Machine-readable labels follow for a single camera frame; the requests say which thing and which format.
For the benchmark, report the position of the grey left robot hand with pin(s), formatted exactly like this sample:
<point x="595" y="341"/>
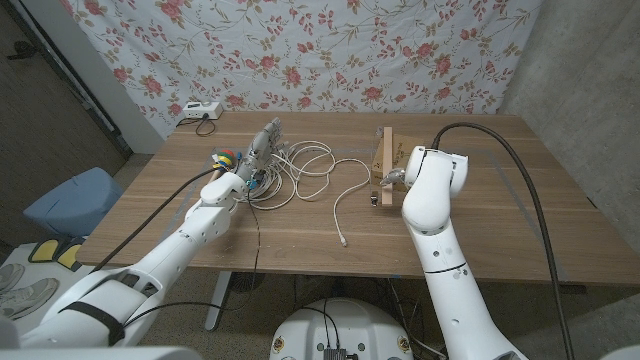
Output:
<point x="260" y="150"/>

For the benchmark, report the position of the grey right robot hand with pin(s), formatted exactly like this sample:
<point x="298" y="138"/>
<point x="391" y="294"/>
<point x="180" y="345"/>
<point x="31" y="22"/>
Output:
<point x="395" y="176"/>

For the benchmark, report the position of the clear plastic strip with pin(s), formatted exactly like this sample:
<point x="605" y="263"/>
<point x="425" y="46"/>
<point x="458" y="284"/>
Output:
<point x="376" y="160"/>

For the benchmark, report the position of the metal clip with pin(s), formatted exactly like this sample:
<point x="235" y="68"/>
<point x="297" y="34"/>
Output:
<point x="374" y="199"/>

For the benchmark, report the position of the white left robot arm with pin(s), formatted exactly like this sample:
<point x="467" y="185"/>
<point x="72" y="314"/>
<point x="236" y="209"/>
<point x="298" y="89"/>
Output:
<point x="165" y="255"/>

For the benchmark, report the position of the brown cardboard box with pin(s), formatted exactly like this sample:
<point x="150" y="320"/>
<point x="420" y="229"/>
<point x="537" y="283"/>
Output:
<point x="402" y="147"/>

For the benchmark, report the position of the colourful wooden maraca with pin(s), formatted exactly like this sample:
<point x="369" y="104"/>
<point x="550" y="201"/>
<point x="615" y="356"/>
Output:
<point x="225" y="159"/>

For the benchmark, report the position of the white power strip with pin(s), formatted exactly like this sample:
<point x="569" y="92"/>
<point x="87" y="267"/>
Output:
<point x="202" y="110"/>

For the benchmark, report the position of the floral backdrop cloth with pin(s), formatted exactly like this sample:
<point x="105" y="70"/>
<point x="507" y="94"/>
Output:
<point x="310" y="55"/>

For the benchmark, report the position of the white table leg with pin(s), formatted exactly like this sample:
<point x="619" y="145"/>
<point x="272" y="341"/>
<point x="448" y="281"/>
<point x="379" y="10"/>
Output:
<point x="217" y="300"/>

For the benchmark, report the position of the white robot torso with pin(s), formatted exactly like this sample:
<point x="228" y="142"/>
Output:
<point x="340" y="325"/>

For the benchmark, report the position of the blue padded stool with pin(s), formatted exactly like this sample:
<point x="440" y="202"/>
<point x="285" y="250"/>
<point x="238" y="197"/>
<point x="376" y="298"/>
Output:
<point x="75" y="200"/>

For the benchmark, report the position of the yellow black foot pedal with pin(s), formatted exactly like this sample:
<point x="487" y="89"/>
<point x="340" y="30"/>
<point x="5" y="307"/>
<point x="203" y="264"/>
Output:
<point x="70" y="257"/>
<point x="44" y="251"/>

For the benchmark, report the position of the grey sneaker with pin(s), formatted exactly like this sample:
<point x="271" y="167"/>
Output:
<point x="10" y="275"/>
<point x="30" y="297"/>

